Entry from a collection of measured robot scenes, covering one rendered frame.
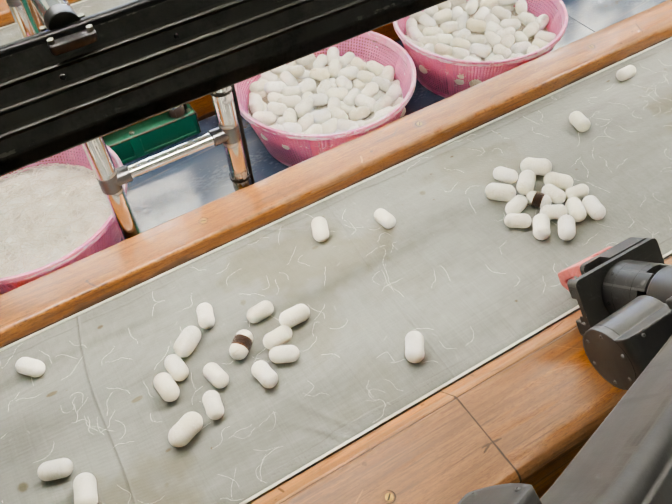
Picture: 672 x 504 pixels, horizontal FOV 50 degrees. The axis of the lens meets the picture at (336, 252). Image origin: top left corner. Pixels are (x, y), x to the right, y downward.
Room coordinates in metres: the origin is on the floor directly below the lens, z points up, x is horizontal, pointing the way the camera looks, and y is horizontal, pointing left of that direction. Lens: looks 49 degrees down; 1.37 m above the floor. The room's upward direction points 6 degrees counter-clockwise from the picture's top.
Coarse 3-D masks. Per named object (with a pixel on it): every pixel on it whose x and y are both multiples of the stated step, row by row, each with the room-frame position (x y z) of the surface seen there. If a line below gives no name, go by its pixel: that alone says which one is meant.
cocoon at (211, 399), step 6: (210, 390) 0.38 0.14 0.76; (204, 396) 0.37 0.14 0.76; (210, 396) 0.37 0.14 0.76; (216, 396) 0.37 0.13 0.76; (204, 402) 0.37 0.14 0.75; (210, 402) 0.36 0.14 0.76; (216, 402) 0.36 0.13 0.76; (210, 408) 0.36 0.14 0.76; (216, 408) 0.36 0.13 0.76; (222, 408) 0.36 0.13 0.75; (210, 414) 0.35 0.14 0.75; (216, 414) 0.35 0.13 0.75; (222, 414) 0.35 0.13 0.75
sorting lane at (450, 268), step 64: (640, 64) 0.86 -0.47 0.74; (512, 128) 0.75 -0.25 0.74; (640, 128) 0.72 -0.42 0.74; (384, 192) 0.65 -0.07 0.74; (448, 192) 0.64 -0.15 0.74; (640, 192) 0.61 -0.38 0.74; (256, 256) 0.56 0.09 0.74; (320, 256) 0.55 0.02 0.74; (384, 256) 0.54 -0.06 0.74; (448, 256) 0.53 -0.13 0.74; (512, 256) 0.53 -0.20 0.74; (576, 256) 0.52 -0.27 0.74; (64, 320) 0.50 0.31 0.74; (128, 320) 0.49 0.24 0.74; (192, 320) 0.48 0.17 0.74; (320, 320) 0.46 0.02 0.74; (384, 320) 0.45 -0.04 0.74; (448, 320) 0.45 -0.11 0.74; (512, 320) 0.44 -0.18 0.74; (0, 384) 0.42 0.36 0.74; (64, 384) 0.41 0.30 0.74; (128, 384) 0.41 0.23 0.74; (192, 384) 0.40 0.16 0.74; (256, 384) 0.39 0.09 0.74; (320, 384) 0.38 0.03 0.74; (384, 384) 0.38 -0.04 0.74; (448, 384) 0.37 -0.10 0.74; (0, 448) 0.35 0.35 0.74; (64, 448) 0.34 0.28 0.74; (128, 448) 0.33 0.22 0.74; (192, 448) 0.33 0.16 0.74; (256, 448) 0.32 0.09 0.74; (320, 448) 0.31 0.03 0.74
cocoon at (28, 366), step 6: (18, 360) 0.44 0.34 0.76; (24, 360) 0.44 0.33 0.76; (30, 360) 0.44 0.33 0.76; (36, 360) 0.44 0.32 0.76; (18, 366) 0.43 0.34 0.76; (24, 366) 0.43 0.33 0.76; (30, 366) 0.43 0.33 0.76; (36, 366) 0.43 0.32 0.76; (42, 366) 0.43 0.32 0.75; (24, 372) 0.43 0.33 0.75; (30, 372) 0.42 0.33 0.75; (36, 372) 0.42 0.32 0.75; (42, 372) 0.43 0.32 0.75
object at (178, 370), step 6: (174, 354) 0.43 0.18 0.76; (168, 360) 0.42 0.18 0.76; (174, 360) 0.42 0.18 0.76; (180, 360) 0.42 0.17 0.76; (168, 366) 0.41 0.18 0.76; (174, 366) 0.41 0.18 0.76; (180, 366) 0.41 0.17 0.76; (186, 366) 0.41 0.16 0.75; (174, 372) 0.40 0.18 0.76; (180, 372) 0.40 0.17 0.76; (186, 372) 0.41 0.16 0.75; (174, 378) 0.40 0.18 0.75; (180, 378) 0.40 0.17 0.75
